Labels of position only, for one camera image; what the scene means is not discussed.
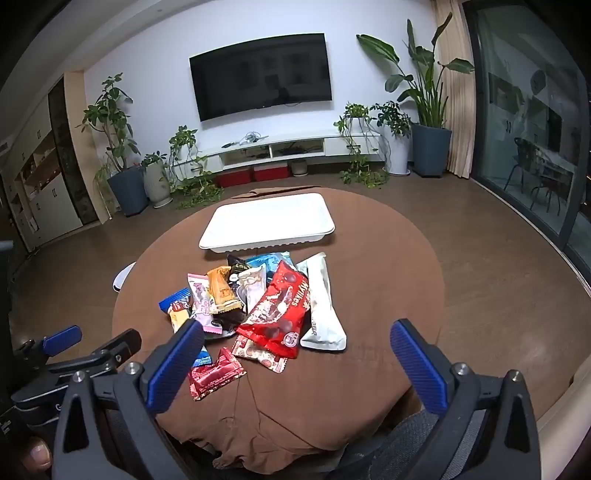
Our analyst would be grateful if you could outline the tall plant in grey-blue pot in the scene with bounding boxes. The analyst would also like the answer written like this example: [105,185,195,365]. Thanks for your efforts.
[82,73,149,217]

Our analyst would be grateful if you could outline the white plastic tray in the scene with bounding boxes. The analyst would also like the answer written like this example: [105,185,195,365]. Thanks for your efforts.
[198,193,336,254]

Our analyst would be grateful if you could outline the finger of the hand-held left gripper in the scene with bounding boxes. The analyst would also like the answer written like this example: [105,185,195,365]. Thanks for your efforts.
[44,329,143,385]
[14,325,83,370]

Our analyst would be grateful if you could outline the light blue snack bag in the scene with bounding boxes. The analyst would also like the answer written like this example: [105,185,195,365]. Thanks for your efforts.
[245,251,293,278]

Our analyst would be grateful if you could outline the beige curtain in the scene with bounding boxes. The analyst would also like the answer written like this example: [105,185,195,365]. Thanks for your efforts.
[434,0,476,178]

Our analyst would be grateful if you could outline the small plant in white pot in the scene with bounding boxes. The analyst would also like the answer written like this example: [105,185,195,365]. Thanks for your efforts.
[141,152,172,208]

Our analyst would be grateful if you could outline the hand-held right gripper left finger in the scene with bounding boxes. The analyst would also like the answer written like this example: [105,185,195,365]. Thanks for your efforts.
[51,318,206,480]

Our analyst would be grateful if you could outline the white and brown wall cabinet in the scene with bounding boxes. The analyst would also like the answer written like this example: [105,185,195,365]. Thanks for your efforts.
[0,74,100,252]

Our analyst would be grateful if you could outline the black chair behind glass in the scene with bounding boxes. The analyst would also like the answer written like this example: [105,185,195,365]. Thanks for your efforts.
[503,137,573,213]

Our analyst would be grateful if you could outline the black and gold snack packet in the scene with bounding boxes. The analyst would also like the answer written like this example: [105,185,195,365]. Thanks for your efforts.
[226,255,252,283]

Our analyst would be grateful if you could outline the white round stool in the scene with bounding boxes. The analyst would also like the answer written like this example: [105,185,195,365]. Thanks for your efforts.
[111,261,138,292]

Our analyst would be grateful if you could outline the glass sliding door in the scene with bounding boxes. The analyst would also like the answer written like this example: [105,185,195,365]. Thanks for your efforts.
[462,0,591,278]

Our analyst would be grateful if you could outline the wall-mounted black television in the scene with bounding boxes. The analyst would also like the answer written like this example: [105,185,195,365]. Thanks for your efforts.
[189,33,333,123]

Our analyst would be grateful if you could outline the trailing vine plant on stand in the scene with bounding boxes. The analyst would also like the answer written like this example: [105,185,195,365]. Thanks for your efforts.
[333,102,391,188]

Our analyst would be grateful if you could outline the bushy plant in white pot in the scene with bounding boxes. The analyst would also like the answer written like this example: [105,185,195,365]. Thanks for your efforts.
[369,100,413,176]

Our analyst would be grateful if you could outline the red storage box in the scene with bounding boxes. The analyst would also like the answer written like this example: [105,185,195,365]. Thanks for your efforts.
[216,170,252,188]
[252,164,289,182]

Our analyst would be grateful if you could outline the dark blue snack packet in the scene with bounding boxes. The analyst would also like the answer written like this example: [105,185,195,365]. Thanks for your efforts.
[159,288,192,315]

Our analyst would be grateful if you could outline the dark red foil snack packet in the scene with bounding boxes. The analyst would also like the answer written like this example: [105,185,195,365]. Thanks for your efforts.
[188,347,245,401]

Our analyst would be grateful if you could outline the long white snack packet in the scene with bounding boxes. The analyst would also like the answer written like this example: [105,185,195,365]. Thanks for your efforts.
[295,252,348,352]

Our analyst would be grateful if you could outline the cream white snack packet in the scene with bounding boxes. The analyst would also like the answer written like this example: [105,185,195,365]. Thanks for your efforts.
[238,267,267,315]

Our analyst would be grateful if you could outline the black and white snack packet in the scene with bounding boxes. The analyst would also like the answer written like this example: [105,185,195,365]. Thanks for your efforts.
[210,310,245,333]

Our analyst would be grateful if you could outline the large red snack bag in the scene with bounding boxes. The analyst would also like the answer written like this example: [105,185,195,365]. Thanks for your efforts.
[235,261,310,360]

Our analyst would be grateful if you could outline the large-leaf plant in dark pot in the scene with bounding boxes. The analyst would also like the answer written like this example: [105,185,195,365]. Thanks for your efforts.
[356,13,475,178]

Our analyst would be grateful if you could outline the white television console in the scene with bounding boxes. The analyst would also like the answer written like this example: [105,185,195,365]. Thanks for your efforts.
[196,134,386,178]

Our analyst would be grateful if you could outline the pink snack packet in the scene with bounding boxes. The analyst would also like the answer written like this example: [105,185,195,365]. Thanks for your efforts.
[187,273,222,334]

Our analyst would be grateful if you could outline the cables on console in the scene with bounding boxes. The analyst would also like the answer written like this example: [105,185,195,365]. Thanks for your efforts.
[222,131,269,148]

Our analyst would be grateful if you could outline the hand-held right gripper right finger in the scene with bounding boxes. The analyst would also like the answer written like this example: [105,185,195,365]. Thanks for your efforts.
[390,318,542,480]

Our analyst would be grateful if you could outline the red and white snack packet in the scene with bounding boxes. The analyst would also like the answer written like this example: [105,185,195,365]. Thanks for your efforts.
[231,335,289,372]

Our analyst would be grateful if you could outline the round brown table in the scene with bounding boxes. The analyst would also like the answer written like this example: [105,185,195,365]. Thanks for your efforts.
[112,185,446,474]

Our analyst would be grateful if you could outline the person's left hand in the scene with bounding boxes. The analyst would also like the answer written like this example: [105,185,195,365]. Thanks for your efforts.
[21,437,53,472]

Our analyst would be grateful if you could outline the orange gold snack packet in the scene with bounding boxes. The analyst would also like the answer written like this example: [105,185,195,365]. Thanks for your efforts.
[206,266,245,315]

